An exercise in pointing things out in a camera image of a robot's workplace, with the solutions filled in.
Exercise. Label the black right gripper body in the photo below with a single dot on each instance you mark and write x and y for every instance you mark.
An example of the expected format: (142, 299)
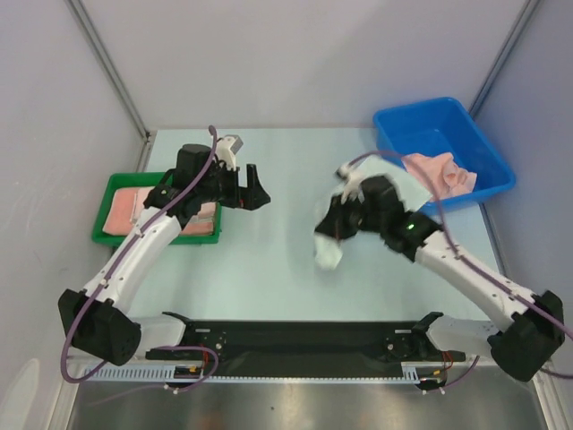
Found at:
(337, 222)

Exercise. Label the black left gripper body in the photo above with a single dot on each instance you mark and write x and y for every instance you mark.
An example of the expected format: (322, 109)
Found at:
(222, 185)

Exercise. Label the pink cartoon face towel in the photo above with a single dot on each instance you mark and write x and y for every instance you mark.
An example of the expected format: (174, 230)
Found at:
(201, 224)

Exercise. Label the pink terry towel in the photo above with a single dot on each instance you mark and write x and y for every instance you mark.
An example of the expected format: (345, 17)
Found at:
(119, 221)

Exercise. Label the white light blue towel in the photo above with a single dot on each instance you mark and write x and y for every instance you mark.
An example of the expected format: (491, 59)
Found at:
(328, 251)

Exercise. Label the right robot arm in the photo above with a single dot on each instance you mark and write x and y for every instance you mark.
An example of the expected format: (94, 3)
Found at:
(522, 329)

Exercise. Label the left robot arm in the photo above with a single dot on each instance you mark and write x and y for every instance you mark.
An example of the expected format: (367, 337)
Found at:
(95, 318)

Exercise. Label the pale pink towel in bin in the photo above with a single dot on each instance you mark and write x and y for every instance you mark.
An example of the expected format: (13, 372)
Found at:
(441, 175)

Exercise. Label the green plastic tray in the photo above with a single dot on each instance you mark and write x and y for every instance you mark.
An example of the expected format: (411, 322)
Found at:
(123, 180)

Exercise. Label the blue plastic bin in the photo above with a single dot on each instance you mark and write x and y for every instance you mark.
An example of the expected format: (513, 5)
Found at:
(442, 125)

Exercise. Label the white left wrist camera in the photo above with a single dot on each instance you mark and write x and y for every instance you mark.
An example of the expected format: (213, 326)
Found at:
(227, 148)

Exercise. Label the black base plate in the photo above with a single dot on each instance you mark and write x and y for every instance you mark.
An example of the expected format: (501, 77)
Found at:
(304, 345)

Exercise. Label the white cable duct rail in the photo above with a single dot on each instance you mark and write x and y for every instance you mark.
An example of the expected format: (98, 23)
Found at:
(187, 374)

